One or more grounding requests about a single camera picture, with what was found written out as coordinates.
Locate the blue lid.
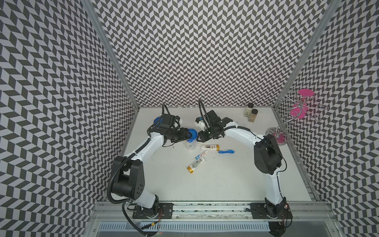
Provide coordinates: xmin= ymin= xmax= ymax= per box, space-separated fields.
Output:
xmin=153 ymin=116 xmax=163 ymax=127
xmin=187 ymin=128 xmax=197 ymax=143

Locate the shampoo bottle gold cap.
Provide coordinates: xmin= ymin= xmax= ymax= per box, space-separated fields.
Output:
xmin=187 ymin=157 xmax=205 ymax=173
xmin=201 ymin=144 xmax=220 ymax=151

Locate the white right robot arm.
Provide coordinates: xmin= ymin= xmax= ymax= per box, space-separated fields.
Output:
xmin=196 ymin=99 xmax=293 ymax=220

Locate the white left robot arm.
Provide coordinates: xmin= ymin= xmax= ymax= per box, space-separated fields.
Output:
xmin=107 ymin=103 xmax=194 ymax=218

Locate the blue toothbrush upper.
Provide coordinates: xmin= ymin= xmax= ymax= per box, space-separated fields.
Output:
xmin=218 ymin=150 xmax=235 ymax=154

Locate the pink plastic glass upper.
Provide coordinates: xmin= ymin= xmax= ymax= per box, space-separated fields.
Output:
xmin=299 ymin=89 xmax=314 ymax=97

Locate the aluminium front rail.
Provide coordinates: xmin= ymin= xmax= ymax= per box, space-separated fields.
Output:
xmin=83 ymin=201 xmax=344 ymax=237

